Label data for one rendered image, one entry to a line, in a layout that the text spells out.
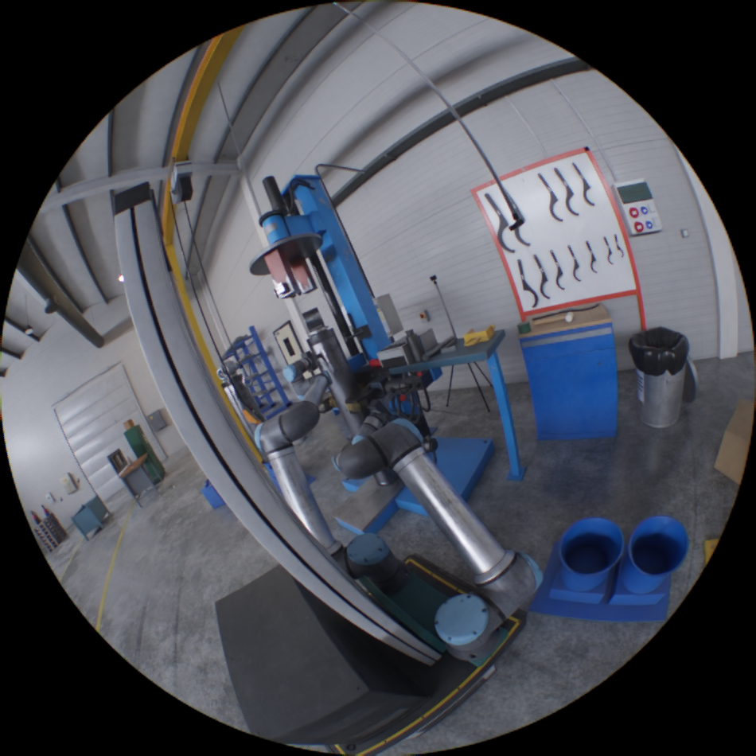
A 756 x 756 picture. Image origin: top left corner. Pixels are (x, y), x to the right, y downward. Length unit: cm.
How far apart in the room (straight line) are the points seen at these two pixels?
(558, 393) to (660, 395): 89
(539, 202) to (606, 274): 100
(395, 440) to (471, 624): 58
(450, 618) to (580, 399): 175
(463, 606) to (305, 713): 49
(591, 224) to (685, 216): 120
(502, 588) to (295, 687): 58
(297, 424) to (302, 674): 81
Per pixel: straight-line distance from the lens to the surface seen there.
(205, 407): 33
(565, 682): 146
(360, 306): 203
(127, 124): 691
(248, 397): 286
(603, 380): 206
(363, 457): 76
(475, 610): 78
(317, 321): 181
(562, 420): 223
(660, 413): 238
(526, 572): 84
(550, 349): 196
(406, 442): 77
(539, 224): 301
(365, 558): 101
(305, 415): 98
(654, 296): 325
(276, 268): 173
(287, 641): 81
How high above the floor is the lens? 144
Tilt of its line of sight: 14 degrees down
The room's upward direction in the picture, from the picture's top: 23 degrees counter-clockwise
